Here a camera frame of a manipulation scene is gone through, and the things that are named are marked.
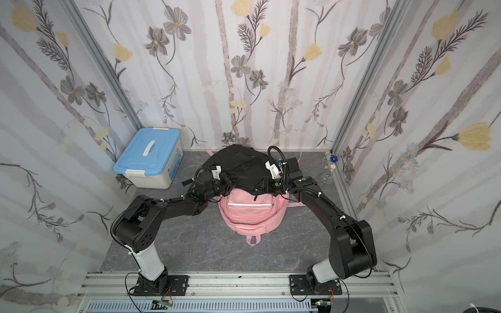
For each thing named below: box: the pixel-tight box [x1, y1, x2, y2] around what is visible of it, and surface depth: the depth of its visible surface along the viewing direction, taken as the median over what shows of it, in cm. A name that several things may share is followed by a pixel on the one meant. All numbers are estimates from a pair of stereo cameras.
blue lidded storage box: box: [112, 127, 184, 190], surface depth 98 cm
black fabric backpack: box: [200, 144, 285, 201], surface depth 92 cm
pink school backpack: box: [212, 188, 306, 247], surface depth 91 cm
